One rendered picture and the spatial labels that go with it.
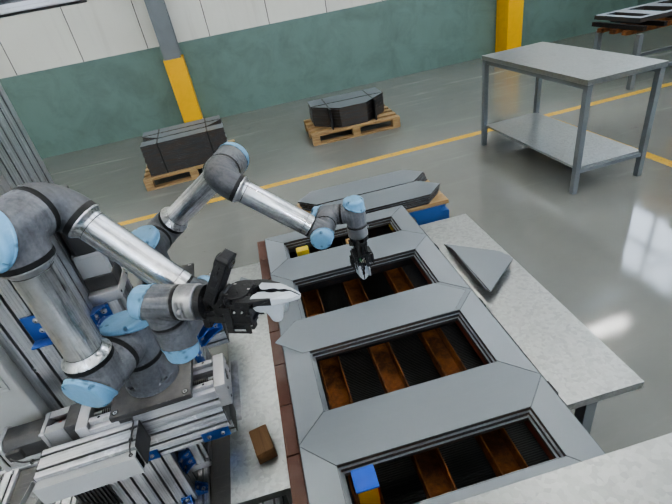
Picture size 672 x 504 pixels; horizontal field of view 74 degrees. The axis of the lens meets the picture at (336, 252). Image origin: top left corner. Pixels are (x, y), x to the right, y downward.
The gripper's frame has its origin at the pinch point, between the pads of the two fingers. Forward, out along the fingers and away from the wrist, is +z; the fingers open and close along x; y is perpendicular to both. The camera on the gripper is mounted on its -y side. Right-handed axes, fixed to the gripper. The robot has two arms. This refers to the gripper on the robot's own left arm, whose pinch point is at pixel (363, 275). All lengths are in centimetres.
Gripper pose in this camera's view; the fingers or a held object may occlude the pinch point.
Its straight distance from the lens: 179.4
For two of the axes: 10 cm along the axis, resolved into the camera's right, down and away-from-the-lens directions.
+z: 1.6, 8.3, 5.3
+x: 9.6, -2.5, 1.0
